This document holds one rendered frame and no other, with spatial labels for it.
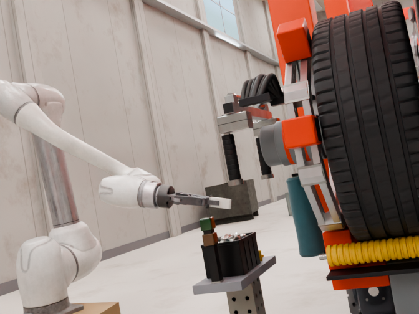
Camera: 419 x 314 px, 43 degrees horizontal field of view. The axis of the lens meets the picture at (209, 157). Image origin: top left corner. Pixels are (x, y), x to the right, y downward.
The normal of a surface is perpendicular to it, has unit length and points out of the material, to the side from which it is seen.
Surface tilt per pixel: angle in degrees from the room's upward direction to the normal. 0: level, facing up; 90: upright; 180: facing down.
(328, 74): 68
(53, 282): 94
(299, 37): 125
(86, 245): 85
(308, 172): 90
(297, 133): 90
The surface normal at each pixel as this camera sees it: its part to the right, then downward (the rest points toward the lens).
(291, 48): -0.20, 0.58
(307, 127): -0.37, 0.01
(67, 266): 0.93, -0.19
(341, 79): -0.40, -0.30
